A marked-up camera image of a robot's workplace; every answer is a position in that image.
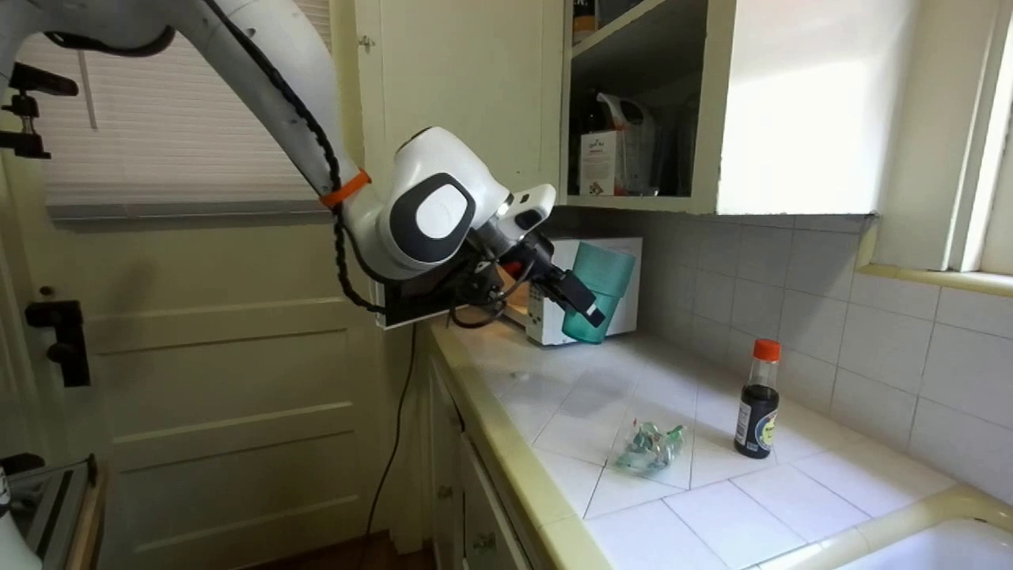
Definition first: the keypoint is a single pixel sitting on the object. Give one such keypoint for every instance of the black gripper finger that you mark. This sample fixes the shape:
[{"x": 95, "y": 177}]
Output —
[
  {"x": 575, "y": 287},
  {"x": 589, "y": 315}
]

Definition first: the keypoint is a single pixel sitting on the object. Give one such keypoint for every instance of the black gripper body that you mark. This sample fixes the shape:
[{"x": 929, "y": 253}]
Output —
[{"x": 523, "y": 264}]

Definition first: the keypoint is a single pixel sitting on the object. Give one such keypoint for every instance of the teal drinking glass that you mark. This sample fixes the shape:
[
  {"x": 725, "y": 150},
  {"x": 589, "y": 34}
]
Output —
[{"x": 613, "y": 280}]

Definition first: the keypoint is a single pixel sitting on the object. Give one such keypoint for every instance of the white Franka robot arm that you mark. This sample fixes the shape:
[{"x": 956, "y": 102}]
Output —
[{"x": 422, "y": 210}]

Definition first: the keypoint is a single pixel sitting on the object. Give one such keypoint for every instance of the cream cupboard door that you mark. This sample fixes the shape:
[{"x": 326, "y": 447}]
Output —
[{"x": 462, "y": 75}]

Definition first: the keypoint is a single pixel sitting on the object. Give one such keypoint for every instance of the white microwave oven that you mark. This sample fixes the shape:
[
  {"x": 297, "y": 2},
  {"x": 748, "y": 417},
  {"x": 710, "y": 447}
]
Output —
[{"x": 633, "y": 303}]

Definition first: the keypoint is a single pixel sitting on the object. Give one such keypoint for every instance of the black-windowed microwave door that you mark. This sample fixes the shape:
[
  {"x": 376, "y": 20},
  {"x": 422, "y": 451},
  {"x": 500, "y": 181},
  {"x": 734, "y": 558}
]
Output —
[{"x": 416, "y": 303}]

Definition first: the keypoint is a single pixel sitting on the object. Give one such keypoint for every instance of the crumpled green wrapper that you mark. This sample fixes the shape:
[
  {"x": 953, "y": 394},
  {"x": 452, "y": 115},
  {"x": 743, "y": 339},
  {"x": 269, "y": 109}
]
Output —
[{"x": 646, "y": 447}]

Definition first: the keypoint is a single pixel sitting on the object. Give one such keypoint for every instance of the soy sauce bottle red cap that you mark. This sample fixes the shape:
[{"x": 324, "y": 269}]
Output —
[{"x": 757, "y": 414}]

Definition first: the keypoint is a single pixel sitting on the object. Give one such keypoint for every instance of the cream base cabinet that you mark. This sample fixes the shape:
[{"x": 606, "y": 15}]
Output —
[{"x": 471, "y": 508}]

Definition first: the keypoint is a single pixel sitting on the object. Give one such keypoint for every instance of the cream panelled door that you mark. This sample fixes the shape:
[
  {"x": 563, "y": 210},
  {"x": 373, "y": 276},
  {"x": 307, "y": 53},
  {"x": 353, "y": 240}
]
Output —
[{"x": 233, "y": 422}]

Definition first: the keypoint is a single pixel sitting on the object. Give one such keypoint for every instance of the white door blind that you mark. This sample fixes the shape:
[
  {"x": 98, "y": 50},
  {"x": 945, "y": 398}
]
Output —
[{"x": 160, "y": 137}]

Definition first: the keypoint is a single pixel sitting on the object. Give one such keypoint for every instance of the white sink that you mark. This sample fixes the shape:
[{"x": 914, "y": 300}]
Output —
[{"x": 937, "y": 549}]

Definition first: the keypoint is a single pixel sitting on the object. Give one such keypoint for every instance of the black door latch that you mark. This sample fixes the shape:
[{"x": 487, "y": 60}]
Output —
[{"x": 61, "y": 336}]

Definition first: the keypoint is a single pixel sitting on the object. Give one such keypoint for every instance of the glass-topped stand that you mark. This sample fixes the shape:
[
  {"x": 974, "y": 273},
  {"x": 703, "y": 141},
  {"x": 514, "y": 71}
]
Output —
[{"x": 48, "y": 508}]

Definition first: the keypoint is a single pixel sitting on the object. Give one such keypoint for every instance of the cream wall cupboard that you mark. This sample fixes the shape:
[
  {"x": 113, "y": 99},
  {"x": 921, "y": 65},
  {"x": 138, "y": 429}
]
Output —
[{"x": 801, "y": 105}]

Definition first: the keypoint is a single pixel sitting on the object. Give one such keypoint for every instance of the window frame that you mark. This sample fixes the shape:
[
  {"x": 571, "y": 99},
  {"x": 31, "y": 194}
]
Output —
[{"x": 982, "y": 137}]

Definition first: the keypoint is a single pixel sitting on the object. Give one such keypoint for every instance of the black camera clamp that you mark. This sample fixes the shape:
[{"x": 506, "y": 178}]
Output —
[{"x": 23, "y": 112}]

